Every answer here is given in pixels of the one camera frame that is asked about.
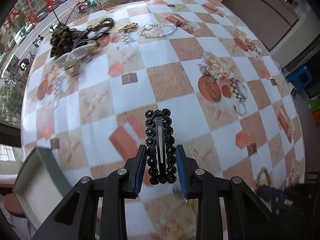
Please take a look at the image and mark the brown round stool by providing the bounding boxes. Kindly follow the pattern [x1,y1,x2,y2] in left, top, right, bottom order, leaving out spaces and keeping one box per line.
[0,192,27,217]

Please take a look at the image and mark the beige cabinets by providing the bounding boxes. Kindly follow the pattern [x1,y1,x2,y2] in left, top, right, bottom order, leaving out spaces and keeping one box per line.
[225,0,300,50]

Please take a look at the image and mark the blue plastic stool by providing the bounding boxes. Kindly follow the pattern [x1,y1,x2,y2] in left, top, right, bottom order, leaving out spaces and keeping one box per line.
[285,66,313,90]

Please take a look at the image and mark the white box with green rim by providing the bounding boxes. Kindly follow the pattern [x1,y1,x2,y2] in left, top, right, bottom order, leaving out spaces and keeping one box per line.
[12,147,73,230]

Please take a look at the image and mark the black beaded snap hair clip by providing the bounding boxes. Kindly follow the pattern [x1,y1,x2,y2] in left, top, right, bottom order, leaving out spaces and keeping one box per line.
[145,109,177,185]

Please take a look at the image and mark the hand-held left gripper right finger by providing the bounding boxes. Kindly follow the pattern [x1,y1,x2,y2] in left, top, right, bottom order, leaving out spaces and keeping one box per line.
[175,144,275,240]

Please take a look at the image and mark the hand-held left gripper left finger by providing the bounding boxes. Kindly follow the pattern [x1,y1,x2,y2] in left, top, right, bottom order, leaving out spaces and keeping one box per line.
[32,145,148,240]

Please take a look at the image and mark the dark braided hair accessory pile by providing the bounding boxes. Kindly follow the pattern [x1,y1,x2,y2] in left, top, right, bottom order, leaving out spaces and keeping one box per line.
[49,23,87,57]

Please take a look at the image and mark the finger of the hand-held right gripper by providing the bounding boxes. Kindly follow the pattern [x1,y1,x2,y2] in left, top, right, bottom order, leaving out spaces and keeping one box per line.
[257,184,307,217]

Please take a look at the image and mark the clear crystal bracelet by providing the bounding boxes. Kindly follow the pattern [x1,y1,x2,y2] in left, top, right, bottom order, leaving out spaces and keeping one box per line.
[139,22,177,38]

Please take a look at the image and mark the dark braided hair tie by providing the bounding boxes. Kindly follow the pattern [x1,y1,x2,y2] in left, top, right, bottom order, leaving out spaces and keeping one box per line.
[87,17,115,34]

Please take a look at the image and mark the checkered printed tablecloth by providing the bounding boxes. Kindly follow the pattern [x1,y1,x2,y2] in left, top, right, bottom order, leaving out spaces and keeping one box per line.
[20,0,307,240]

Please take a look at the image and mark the brown braided bracelet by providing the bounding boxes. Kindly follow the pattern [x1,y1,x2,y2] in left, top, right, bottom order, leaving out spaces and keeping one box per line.
[257,168,272,189]

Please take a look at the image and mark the gold brooch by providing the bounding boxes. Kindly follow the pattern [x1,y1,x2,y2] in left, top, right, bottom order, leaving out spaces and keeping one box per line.
[119,23,139,32]

